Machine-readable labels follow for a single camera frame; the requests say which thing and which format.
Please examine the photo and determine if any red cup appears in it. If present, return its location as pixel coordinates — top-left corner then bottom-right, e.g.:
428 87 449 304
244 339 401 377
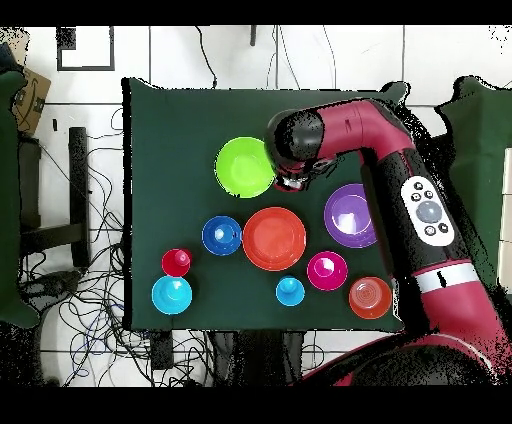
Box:
160 248 193 278

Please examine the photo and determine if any dark blue bowl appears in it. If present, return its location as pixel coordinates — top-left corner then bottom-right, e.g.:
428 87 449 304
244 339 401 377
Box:
200 215 244 257

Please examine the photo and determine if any black metal stand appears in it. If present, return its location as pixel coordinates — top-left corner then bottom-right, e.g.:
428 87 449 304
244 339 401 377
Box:
17 126 91 268
415 131 455 189

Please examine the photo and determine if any wide orange bowl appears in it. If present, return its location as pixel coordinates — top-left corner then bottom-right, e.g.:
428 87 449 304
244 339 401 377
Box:
241 206 308 272

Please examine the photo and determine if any black box on floor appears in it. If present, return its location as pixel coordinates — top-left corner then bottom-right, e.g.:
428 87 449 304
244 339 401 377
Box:
150 329 174 371

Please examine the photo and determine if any cardboard box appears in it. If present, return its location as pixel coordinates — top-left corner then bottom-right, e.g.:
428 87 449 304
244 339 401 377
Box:
11 67 52 137

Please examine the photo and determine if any black cable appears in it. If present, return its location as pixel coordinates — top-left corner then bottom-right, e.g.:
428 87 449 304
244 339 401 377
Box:
194 26 218 89

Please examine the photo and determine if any large green bowl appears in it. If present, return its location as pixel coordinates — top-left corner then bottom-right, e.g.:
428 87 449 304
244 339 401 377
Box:
214 136 278 200

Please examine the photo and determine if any light blue bowl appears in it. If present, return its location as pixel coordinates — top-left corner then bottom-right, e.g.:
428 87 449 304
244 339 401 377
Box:
150 275 194 316

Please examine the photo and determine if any green cloth side table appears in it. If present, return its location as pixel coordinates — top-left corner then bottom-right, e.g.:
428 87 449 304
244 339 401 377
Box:
0 70 40 329
433 75 512 297

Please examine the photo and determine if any grey machine base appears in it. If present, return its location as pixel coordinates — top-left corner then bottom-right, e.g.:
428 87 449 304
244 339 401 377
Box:
19 270 83 309

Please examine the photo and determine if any purple bowl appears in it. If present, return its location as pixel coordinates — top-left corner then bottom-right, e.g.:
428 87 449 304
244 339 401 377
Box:
323 182 379 250

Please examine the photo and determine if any deep orange bowl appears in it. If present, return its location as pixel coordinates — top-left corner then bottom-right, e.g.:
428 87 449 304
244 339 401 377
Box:
348 276 394 321

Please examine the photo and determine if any black square frame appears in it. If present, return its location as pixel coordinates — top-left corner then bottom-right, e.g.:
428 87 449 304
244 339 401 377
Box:
56 26 116 72

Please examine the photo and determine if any magenta bowl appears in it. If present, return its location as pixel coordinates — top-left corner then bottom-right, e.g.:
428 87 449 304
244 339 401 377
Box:
306 250 349 292

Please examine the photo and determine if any tangle of black cables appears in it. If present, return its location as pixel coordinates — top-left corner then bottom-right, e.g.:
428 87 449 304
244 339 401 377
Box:
17 107 225 387

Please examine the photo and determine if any dark green tablecloth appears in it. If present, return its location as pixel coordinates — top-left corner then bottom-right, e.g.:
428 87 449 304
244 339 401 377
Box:
121 76 409 333

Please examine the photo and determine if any light blue cup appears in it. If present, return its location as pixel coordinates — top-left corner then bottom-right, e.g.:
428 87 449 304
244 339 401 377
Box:
274 274 306 308

